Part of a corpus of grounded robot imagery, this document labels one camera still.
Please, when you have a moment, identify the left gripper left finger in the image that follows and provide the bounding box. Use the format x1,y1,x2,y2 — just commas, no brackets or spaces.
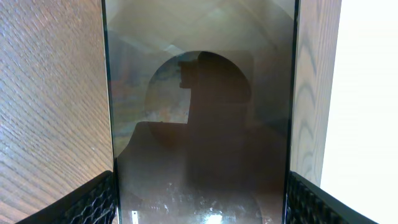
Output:
17,170,117,224

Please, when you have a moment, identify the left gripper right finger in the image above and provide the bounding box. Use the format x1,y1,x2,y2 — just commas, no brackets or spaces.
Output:
284,171,376,224

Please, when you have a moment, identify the Galaxy S25 Ultra smartphone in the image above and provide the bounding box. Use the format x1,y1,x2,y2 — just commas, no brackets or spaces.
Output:
102,0,299,223

